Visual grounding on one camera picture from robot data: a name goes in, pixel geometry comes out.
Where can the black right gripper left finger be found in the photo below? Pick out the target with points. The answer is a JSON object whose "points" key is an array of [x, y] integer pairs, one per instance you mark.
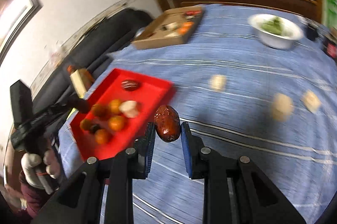
{"points": [[102, 188]]}

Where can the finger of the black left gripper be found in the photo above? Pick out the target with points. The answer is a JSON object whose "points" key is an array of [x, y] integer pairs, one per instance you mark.
{"points": [[65, 108]]}

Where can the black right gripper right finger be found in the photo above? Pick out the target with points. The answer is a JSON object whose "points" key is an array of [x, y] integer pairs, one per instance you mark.
{"points": [[235, 190]]}

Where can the red plastic tray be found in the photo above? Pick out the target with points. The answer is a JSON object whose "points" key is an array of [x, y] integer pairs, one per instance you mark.
{"points": [[152, 93]]}

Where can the red date fruit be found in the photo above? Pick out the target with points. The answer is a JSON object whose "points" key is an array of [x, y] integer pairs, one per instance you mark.
{"points": [[167, 123], [94, 128], [130, 85]]}

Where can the orange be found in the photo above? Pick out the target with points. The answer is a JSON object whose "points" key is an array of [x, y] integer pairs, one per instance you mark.
{"points": [[114, 106]]}

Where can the white gloved left hand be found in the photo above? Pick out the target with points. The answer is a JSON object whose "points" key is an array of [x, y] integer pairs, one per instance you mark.
{"points": [[35, 166]]}

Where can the orange fruit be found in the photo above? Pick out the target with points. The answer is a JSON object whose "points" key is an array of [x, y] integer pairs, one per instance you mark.
{"points": [[116, 123], [85, 124], [102, 136], [99, 110]]}

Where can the tan paper bag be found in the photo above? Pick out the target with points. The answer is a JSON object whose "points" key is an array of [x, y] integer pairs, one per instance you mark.
{"points": [[81, 80]]}

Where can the beige cylindrical cake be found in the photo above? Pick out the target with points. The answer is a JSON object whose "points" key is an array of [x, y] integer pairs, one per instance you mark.
{"points": [[282, 107], [130, 109], [218, 82], [311, 101]]}

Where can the black sofa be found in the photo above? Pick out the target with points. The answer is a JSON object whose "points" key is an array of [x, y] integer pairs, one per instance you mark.
{"points": [[110, 35]]}

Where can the blue plaid tablecloth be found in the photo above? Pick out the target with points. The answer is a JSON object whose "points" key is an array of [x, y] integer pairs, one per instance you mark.
{"points": [[299, 154]]}

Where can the cardboard box with items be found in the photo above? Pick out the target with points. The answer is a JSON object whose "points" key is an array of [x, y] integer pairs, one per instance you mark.
{"points": [[174, 27]]}

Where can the white bowl with greens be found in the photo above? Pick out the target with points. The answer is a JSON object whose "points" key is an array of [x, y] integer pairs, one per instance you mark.
{"points": [[274, 31]]}

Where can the framed wall picture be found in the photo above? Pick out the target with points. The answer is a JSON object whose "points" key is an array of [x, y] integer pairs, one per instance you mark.
{"points": [[15, 15]]}

